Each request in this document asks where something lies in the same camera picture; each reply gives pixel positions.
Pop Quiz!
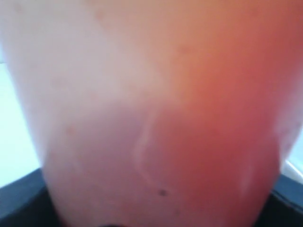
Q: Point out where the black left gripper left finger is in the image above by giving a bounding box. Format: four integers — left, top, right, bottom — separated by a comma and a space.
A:
0, 169, 61, 227

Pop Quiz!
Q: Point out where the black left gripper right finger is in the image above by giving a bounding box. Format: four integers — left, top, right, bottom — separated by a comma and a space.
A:
239, 174, 303, 227

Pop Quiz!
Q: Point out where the red sauce squeeze bottle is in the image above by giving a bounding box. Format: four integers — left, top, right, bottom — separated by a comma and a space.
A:
0, 0, 303, 227

